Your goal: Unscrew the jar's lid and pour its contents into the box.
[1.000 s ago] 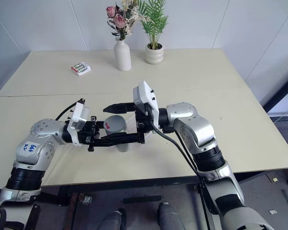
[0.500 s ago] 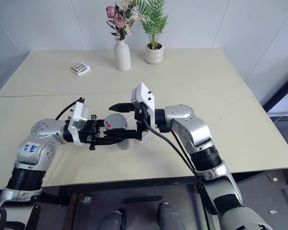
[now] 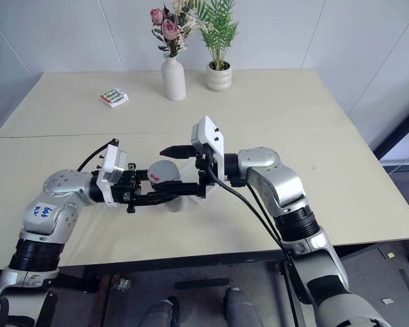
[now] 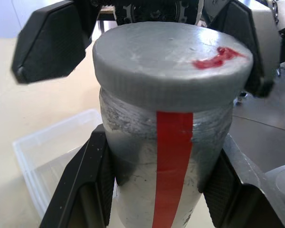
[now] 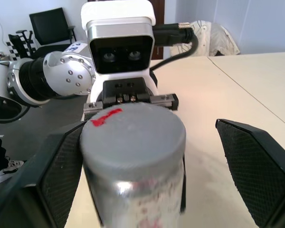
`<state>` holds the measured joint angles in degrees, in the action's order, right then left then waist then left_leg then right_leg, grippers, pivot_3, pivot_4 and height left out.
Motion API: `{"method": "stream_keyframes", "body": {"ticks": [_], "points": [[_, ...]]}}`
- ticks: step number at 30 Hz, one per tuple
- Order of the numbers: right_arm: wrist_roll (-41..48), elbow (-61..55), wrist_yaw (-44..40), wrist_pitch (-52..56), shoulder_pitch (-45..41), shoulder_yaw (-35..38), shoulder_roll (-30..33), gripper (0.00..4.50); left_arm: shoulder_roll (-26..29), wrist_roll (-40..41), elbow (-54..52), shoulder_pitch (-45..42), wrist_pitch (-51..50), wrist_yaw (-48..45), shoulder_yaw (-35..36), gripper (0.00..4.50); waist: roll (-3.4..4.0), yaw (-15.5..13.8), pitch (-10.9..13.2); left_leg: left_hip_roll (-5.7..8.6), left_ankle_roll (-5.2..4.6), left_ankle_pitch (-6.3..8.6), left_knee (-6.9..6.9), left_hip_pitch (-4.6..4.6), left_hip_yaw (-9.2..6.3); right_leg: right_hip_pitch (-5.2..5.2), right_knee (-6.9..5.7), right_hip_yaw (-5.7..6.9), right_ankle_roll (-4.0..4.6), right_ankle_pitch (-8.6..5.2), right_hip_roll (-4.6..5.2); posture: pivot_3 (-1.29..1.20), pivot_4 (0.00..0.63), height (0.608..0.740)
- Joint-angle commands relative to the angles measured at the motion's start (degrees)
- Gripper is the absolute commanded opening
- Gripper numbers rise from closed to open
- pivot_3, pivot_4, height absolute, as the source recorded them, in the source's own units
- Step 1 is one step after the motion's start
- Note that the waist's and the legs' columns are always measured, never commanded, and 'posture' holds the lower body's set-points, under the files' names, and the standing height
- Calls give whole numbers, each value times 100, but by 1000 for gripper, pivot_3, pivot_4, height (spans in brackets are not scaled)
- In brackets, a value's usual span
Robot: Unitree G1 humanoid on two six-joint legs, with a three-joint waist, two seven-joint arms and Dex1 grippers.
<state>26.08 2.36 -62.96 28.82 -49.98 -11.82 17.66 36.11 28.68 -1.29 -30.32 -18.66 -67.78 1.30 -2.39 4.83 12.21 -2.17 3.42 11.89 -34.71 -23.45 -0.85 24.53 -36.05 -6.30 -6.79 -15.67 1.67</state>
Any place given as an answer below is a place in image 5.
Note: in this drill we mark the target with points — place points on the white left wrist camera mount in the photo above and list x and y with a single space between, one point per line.
118 28

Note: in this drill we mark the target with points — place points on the dark brown door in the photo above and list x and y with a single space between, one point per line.
159 14

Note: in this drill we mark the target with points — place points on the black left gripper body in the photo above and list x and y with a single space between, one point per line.
124 90

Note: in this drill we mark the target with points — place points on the black white checkerboard panel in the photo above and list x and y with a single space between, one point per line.
14 53

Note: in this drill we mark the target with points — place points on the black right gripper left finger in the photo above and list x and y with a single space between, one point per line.
38 180

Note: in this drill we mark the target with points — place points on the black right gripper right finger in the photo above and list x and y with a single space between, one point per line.
259 171

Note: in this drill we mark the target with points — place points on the silver metal jar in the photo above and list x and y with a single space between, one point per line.
135 202

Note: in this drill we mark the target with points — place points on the black office chair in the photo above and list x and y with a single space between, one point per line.
52 28

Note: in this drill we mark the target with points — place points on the grey jar lid red mark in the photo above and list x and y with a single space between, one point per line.
133 140

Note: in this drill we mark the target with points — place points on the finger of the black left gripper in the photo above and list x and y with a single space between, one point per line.
183 187

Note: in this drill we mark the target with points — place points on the white black sneaker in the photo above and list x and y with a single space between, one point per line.
7 169

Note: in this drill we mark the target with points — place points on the white round crumpled cover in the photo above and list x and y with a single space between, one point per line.
216 38

